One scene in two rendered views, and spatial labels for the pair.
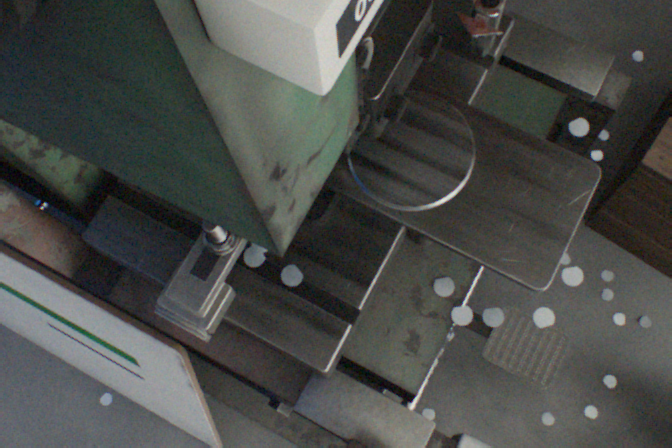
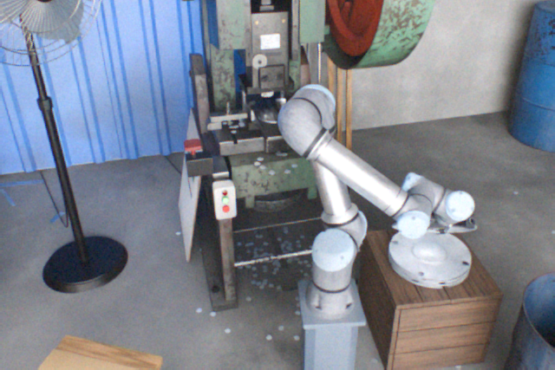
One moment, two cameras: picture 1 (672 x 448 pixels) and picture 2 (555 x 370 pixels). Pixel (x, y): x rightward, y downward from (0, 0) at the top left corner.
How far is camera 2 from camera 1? 163 cm
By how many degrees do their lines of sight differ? 48
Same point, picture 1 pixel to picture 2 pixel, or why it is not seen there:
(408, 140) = (275, 113)
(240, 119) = not seen: outside the picture
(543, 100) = not seen: hidden behind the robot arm
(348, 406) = (218, 161)
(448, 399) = (258, 300)
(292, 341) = (220, 137)
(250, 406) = (206, 256)
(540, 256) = (273, 134)
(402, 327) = (244, 159)
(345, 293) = (238, 138)
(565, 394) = (295, 327)
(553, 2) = not seen: hidden behind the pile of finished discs
